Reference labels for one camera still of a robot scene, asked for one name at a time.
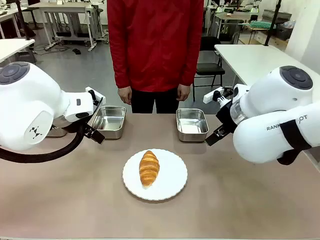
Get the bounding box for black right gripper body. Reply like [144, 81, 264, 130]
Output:
[215, 99, 238, 134]

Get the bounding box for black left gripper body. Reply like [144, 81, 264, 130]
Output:
[79, 97, 104, 129]

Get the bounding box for person's right forearm red sleeve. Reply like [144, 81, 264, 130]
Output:
[109, 42, 133, 89]

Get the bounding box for person's left forearm red sleeve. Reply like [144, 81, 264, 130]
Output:
[176, 42, 202, 87]

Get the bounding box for deep steel container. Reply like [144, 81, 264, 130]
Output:
[175, 107, 210, 143]
[88, 105, 128, 140]

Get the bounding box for golden croissant bread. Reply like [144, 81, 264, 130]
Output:
[138, 149, 161, 189]

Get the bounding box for person's right hand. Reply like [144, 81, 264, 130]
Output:
[117, 86, 133, 105]

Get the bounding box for person's left hand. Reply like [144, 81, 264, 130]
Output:
[176, 83, 192, 102]

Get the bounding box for black folding chair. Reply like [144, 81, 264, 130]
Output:
[193, 36, 226, 102]

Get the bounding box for white scalloped plate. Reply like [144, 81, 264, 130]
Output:
[121, 148, 189, 202]

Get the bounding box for person's black trousers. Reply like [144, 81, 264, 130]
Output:
[130, 86, 181, 115]

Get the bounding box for large white side table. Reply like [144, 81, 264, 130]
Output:
[214, 44, 320, 87]

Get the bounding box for white power strip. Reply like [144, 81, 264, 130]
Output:
[44, 41, 65, 50]

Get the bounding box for person's red jacket torso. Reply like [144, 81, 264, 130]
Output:
[106, 0, 205, 93]

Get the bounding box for green rack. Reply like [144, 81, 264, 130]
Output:
[249, 20, 276, 30]

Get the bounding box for grey storage crate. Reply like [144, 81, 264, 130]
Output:
[262, 9, 293, 41]

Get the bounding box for white background table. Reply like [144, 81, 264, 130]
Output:
[0, 6, 28, 40]
[214, 11, 252, 38]

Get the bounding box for white background desk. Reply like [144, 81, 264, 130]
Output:
[26, 1, 97, 53]

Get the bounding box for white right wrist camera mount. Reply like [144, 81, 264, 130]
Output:
[202, 86, 226, 104]

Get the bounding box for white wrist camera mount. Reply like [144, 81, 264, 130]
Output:
[202, 86, 226, 104]
[84, 86, 106, 101]

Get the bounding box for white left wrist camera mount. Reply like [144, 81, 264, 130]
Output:
[84, 86, 106, 101]

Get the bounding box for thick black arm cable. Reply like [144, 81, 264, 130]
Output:
[0, 123, 87, 164]

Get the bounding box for black arm strap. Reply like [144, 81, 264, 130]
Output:
[276, 119, 313, 166]

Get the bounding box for black camera pole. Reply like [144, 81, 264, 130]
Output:
[264, 0, 283, 47]
[15, 0, 36, 45]

